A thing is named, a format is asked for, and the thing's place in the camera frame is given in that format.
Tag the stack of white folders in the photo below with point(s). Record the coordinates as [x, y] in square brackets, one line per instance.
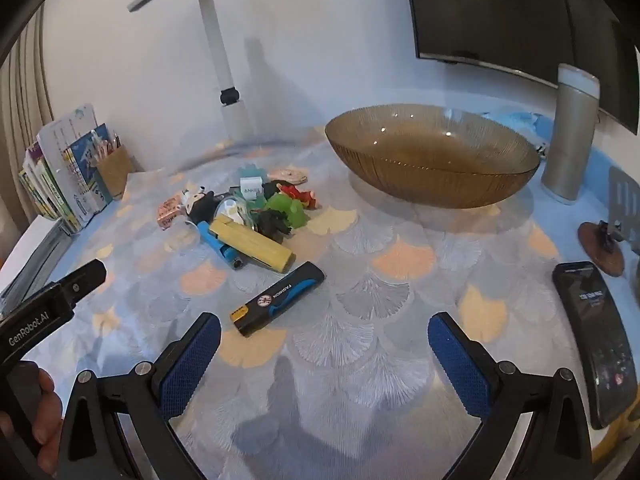
[30, 255]

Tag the small pink box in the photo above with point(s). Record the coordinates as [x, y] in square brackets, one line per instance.
[170, 210]

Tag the clear plastic round case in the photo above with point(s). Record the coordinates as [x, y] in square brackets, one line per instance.
[232, 208]

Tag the bunch of pens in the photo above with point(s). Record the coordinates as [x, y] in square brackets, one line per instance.
[107, 145]

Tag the light green translucent toy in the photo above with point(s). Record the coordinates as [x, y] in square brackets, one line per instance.
[287, 210]

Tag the person's left hand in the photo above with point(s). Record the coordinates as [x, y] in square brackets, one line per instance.
[47, 420]

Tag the beige curtain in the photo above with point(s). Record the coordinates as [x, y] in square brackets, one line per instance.
[25, 85]

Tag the black smartphone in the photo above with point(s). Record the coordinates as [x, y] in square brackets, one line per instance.
[595, 330]

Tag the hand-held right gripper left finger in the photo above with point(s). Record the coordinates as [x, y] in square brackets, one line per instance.
[192, 365]

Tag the black and blue lighter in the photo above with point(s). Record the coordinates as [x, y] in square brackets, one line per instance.
[280, 300]

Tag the metal stand with wooden base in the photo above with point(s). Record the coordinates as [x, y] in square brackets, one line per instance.
[602, 247]

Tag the row of books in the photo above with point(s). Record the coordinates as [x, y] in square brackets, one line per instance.
[60, 175]

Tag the brown pen holder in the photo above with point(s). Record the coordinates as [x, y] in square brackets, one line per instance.
[114, 172]

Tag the fan-patterned table mat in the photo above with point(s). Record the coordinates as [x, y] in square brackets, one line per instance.
[375, 335]

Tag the black figure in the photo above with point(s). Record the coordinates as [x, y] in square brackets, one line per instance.
[272, 222]

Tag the yellow lighter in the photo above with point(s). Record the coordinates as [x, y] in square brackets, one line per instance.
[250, 245]

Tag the black television screen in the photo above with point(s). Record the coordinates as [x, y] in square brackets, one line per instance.
[500, 10]

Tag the amber ribbed glass bowl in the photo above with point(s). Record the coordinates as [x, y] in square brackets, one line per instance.
[435, 180]

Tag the small white box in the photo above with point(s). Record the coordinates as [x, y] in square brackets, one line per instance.
[251, 187]

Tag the blue cloth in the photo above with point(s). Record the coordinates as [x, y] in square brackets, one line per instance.
[520, 120]

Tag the red figure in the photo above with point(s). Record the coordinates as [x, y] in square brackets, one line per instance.
[295, 194]

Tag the white desk lamp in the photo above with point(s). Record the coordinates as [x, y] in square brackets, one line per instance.
[215, 35]

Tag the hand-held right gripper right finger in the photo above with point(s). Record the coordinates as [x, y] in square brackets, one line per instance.
[457, 370]

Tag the beige wooden charm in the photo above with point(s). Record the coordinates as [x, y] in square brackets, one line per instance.
[290, 176]

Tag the beige cylindrical tumbler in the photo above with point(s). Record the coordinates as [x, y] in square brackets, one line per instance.
[570, 140]

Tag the cartoon mouse figure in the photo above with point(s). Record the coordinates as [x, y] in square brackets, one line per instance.
[197, 205]

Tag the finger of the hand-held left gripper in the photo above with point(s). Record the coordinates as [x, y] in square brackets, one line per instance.
[82, 280]

